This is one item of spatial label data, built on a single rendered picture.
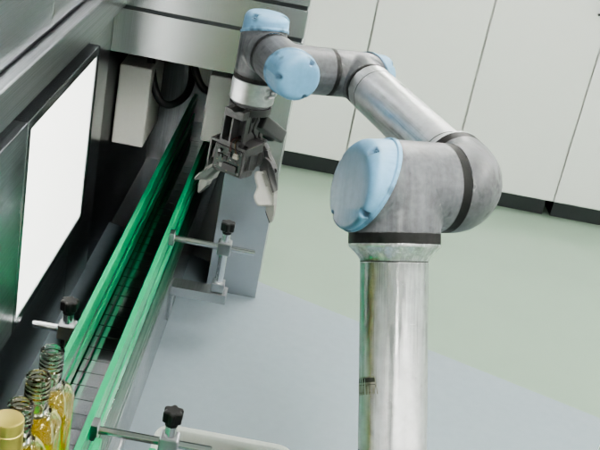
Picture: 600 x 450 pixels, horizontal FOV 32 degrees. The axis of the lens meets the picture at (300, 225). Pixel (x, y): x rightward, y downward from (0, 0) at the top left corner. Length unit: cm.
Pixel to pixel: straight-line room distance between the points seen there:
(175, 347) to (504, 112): 322
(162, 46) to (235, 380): 67
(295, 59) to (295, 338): 77
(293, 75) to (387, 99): 15
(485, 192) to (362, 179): 16
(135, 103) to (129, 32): 22
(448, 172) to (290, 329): 98
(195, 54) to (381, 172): 94
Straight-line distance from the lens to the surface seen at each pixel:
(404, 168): 127
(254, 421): 191
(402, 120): 150
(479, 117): 505
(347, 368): 212
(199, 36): 211
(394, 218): 126
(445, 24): 492
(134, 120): 231
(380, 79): 160
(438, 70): 497
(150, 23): 212
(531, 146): 513
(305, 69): 159
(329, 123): 503
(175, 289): 207
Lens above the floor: 184
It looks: 24 degrees down
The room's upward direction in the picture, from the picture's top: 11 degrees clockwise
